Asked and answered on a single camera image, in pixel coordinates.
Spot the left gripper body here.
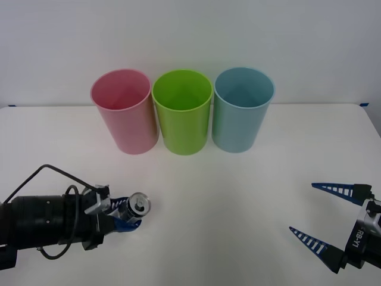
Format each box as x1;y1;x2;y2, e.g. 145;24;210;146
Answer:
78;193;117;251

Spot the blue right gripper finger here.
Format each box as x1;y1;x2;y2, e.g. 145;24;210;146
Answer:
289;226;348;275
311;182;373;207

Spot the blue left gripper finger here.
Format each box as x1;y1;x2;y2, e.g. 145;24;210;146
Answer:
110;195;131;210
110;216;144;234

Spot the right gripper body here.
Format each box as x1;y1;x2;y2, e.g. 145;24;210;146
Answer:
343;223;381;270

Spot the black and silver drink can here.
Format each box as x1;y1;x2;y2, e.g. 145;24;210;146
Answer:
120;192;152;225

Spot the pink plastic bin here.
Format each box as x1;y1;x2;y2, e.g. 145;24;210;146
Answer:
89;69;159;156

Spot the green plastic bin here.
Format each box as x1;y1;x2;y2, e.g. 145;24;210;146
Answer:
151;69;213;156

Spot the pale blue plastic bin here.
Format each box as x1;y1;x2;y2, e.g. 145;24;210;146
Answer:
211;67;276;154

